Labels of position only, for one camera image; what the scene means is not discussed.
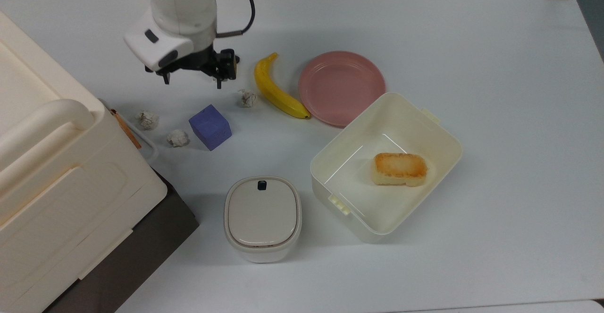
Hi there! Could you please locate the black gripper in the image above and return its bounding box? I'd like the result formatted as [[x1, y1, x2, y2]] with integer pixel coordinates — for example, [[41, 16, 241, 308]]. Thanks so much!
[[144, 48, 237, 89]]

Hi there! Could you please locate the purple cube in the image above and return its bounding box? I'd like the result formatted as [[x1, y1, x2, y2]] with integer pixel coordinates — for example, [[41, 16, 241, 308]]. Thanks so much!
[[189, 104, 232, 151]]

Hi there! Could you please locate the pink plate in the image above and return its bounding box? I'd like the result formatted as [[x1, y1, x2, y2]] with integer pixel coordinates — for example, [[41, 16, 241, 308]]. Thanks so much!
[[298, 51, 386, 128]]

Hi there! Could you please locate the crumpled paper ball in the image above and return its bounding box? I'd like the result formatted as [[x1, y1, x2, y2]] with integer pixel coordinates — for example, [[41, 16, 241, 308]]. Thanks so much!
[[167, 129, 190, 148], [136, 110, 160, 131], [237, 89, 258, 109]]

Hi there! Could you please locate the yellow banana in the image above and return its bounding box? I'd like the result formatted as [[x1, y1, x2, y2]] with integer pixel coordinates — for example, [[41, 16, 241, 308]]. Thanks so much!
[[254, 52, 312, 119]]

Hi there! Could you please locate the orange tape strip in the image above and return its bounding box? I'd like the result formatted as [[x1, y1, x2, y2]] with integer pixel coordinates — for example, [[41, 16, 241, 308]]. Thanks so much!
[[110, 109, 142, 150]]

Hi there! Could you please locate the small beige lidded trash can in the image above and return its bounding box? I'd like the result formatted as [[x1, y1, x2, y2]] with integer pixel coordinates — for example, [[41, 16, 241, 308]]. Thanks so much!
[[224, 176, 302, 263]]

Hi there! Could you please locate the large cream storage box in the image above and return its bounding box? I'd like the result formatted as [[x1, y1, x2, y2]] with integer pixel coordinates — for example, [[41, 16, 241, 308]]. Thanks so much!
[[0, 11, 168, 313]]

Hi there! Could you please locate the cream open plastic bin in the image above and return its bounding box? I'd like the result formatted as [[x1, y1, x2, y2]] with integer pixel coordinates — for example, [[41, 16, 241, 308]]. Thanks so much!
[[310, 92, 463, 244]]

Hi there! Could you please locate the toasted bread piece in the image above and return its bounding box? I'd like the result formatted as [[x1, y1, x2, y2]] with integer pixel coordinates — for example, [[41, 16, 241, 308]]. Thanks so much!
[[372, 152, 429, 187]]

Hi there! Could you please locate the white drawer handle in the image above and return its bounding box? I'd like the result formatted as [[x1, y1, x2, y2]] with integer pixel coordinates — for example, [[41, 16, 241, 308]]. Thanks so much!
[[100, 98, 159, 162]]

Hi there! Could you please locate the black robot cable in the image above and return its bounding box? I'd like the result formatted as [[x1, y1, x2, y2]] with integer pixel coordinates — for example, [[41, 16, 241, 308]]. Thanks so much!
[[216, 0, 256, 38]]

